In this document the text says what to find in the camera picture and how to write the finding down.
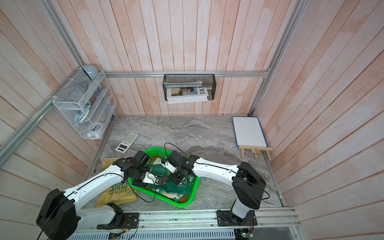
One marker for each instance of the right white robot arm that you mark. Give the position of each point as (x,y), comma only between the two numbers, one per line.
(247,183)

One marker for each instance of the black mesh wall basket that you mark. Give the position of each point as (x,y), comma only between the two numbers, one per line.
(209,81)

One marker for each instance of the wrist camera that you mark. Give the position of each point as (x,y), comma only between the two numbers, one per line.
(169,164)
(152,179)

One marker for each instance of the white calculator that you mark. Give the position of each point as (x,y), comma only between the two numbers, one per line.
(126,143)

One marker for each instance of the small whiteboard blue frame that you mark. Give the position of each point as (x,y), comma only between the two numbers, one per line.
(248,132)

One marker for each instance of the green plastic basket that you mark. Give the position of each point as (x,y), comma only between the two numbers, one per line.
(189,197)

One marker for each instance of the light green chips bag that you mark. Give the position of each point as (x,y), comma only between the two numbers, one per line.
(156,162)

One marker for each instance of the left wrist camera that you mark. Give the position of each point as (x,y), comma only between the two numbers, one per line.
(152,179)

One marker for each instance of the yellow kettle chips bag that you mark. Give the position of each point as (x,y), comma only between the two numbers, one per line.
(118,194)

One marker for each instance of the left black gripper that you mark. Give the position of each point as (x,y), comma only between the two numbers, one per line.
(140,184)

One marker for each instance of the white wire wall shelf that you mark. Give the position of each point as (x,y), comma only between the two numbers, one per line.
(82,102)

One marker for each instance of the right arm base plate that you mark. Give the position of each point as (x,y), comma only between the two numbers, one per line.
(228,219)

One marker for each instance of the aluminium mounting rail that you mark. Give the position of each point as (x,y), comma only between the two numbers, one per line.
(207,219)

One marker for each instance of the white magazine book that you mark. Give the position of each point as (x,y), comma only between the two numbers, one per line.
(188,92)

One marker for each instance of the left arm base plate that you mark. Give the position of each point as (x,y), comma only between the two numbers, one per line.
(121,221)

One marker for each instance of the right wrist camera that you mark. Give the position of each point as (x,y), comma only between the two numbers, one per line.
(169,164)

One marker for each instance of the small wooden easel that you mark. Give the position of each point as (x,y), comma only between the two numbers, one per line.
(256,151)

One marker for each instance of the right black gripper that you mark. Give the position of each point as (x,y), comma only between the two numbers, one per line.
(172,177)

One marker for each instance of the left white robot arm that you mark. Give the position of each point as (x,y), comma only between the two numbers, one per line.
(62,212)

